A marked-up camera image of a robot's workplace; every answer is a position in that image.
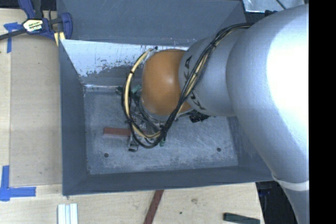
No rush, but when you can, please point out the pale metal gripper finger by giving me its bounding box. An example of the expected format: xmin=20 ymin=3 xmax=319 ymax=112
xmin=128 ymin=137 xmax=139 ymax=153

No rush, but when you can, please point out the red-brown flat block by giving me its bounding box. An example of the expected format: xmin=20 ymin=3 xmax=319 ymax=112
xmin=142 ymin=189 xmax=165 ymax=224
xmin=102 ymin=126 xmax=132 ymax=138

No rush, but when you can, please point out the pale wood flat board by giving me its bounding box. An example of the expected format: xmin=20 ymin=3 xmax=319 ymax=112
xmin=9 ymin=36 xmax=64 ymax=188

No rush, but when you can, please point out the grey metal bin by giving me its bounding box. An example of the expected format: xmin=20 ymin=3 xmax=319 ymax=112
xmin=55 ymin=0 xmax=274 ymax=196

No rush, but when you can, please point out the dark green flat block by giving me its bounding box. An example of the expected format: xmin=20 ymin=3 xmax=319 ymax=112
xmin=223 ymin=212 xmax=261 ymax=224

